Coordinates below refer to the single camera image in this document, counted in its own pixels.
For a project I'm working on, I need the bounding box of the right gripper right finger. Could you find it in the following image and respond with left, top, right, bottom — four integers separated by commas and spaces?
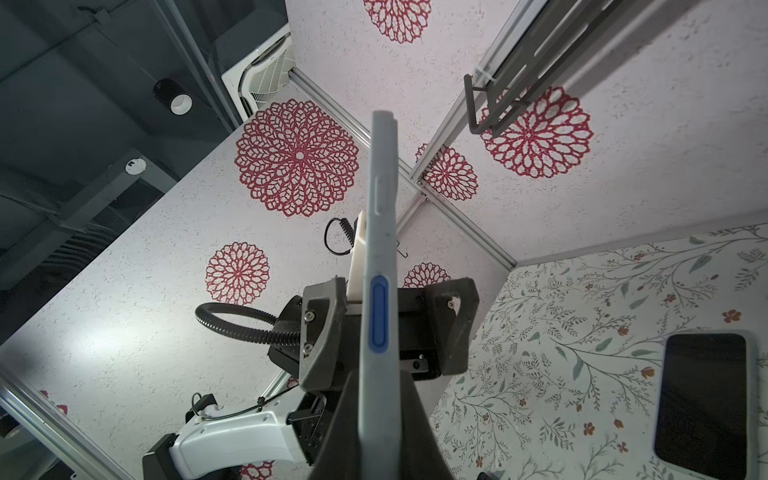
399, 371, 453, 480

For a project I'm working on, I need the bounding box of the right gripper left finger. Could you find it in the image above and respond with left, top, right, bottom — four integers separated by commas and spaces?
309, 370, 361, 480

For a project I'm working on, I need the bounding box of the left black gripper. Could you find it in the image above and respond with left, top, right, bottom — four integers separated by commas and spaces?
268, 277, 479, 392

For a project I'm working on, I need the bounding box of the black phone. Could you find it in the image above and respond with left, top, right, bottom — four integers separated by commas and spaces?
357, 110, 402, 479

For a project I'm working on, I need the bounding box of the black phone removed from case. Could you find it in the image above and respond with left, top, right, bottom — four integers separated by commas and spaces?
652, 330, 759, 480

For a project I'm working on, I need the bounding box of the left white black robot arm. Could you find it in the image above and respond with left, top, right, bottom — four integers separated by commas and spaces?
142, 277, 479, 479

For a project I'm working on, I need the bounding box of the round ceiling spotlight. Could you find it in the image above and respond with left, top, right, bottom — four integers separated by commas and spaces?
153, 78, 193, 116

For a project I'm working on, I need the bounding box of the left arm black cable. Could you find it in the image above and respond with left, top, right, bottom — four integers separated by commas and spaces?
194, 301, 301, 347

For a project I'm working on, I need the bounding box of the grey slotted wall shelf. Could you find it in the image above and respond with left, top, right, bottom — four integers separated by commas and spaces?
464, 0, 636, 137

